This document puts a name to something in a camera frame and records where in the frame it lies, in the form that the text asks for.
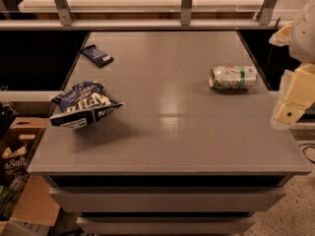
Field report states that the green snack package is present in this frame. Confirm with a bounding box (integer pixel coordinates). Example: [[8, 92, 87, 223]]
[[0, 186, 21, 221]]

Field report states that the dark blue snack bar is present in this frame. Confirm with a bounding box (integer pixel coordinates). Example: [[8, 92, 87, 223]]
[[80, 44, 114, 68]]

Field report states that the lower grey drawer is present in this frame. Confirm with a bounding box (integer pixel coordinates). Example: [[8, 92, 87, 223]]
[[77, 217, 254, 236]]

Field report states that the green white 7up can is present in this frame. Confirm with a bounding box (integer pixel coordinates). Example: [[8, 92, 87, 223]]
[[209, 66, 258, 89]]

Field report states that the sea salt chip bag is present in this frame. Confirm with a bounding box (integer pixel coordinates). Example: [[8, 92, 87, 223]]
[[2, 147, 28, 185]]

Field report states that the blue chip bag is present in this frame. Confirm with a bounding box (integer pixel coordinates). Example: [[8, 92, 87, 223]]
[[49, 81, 124, 129]]

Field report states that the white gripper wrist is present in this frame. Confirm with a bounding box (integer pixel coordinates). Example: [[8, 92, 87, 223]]
[[269, 0, 315, 130]]

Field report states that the black cable on floor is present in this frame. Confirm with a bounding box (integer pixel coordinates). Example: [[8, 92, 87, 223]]
[[298, 143, 315, 165]]

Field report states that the upper grey drawer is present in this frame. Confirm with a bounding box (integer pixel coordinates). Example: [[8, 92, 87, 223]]
[[49, 187, 285, 212]]

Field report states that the grey drawer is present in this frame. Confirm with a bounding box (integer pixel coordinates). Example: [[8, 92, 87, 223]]
[[77, 217, 254, 236], [49, 187, 285, 212]]

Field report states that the cardboard box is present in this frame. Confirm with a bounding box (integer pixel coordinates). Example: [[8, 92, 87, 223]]
[[0, 117, 60, 236]]

